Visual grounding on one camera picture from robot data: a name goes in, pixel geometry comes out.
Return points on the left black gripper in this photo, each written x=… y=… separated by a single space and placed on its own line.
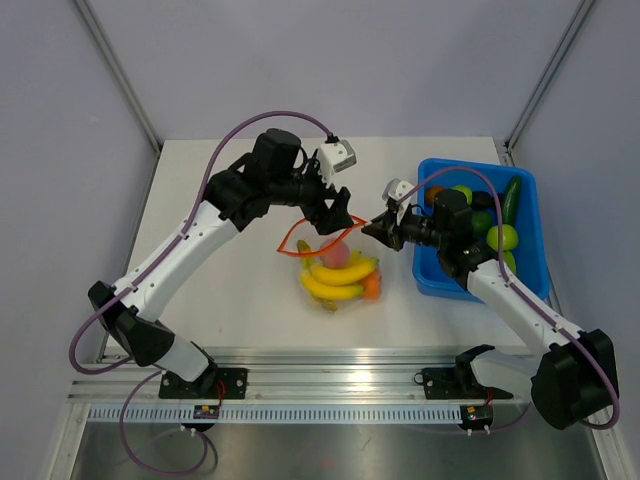
x=334 y=217

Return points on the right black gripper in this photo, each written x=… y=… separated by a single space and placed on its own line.
x=387 y=230

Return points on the pink peach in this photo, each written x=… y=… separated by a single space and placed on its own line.
x=336 y=254

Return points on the orange tomato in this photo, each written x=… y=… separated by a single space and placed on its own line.
x=372 y=286

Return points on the clear zip top bag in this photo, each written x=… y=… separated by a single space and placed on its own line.
x=352 y=236

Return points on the yellow banana bunch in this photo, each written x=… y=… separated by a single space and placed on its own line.
x=329 y=288

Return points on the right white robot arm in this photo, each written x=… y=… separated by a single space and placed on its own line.
x=571 y=377

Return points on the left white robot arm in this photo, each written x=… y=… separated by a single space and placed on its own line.
x=130 y=309

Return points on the brown kiwi fruit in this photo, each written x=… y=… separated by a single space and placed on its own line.
x=431 y=193

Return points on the blue plastic bin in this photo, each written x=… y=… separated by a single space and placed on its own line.
x=530 y=256

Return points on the green apple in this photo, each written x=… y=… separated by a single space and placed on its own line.
x=466 y=191

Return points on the dark green avocado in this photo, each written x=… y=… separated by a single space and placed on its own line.
x=482 y=222

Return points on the dark purple fruit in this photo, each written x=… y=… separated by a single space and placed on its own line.
x=482 y=201

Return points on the green halved fruit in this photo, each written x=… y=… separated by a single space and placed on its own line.
x=509 y=260

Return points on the green cucumber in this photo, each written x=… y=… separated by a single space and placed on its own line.
x=510 y=201

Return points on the right small circuit board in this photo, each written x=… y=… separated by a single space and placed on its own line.
x=477 y=417

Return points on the small circuit board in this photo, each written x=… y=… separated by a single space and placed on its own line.
x=477 y=417
x=206 y=412

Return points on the left small circuit board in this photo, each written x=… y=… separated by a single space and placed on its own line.
x=206 y=412

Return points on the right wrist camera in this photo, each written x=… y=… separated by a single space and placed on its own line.
x=397 y=195

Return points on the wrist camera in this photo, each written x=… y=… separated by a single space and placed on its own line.
x=334 y=158
x=397 y=195

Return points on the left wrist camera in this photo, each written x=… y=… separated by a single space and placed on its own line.
x=334 y=158

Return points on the right aluminium frame post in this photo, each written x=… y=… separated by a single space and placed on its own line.
x=580 y=17

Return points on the aluminium frame post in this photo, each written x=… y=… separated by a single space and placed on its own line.
x=96 y=32
x=580 y=17

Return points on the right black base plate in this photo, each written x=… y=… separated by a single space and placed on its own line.
x=454 y=383

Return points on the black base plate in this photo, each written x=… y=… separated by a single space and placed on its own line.
x=230 y=382
x=454 y=383

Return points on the aluminium mounting rail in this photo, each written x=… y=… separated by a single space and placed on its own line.
x=295 y=376

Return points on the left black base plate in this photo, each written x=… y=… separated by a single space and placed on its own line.
x=230 y=382

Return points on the left aluminium frame post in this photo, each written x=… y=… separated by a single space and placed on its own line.
x=96 y=32

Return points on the white slotted cable duct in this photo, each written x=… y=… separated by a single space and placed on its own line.
x=282 y=414

